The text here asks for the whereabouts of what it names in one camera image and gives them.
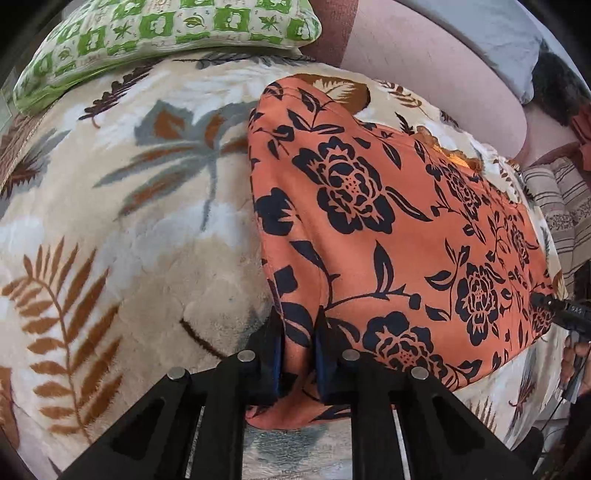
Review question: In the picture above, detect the brown striped cloth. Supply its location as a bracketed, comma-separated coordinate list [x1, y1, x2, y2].
[0, 109, 49, 190]

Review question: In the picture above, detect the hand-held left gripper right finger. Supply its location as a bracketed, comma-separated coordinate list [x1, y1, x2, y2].
[314, 307, 540, 480]

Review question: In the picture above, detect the pale blue pillow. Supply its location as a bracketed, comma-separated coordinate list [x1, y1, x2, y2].
[401, 0, 565, 105]

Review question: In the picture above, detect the person's right hand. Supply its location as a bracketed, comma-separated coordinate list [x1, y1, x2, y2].
[560, 336, 591, 389]

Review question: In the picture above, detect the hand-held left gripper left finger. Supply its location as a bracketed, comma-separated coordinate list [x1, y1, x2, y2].
[58, 308, 285, 480]

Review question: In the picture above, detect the thin black cable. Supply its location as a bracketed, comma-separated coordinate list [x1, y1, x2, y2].
[536, 379, 583, 437]

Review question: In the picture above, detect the cream leaf-print blanket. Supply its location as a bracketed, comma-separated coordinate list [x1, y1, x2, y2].
[0, 51, 574, 480]

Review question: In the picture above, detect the green patterned pillow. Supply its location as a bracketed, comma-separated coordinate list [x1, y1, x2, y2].
[13, 0, 322, 117]

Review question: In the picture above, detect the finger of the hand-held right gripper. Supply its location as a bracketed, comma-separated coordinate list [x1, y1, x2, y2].
[529, 292, 557, 320]

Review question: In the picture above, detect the reddish-brown cloth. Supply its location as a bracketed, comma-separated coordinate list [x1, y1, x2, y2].
[571, 110, 591, 172]

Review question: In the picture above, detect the dark cloth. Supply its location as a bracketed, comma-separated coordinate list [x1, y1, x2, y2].
[531, 51, 591, 131]

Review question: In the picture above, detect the orange floral garment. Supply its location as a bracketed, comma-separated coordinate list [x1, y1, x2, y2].
[245, 74, 567, 432]

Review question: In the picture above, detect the beige striped cloth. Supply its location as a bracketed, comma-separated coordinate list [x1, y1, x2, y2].
[521, 156, 591, 296]

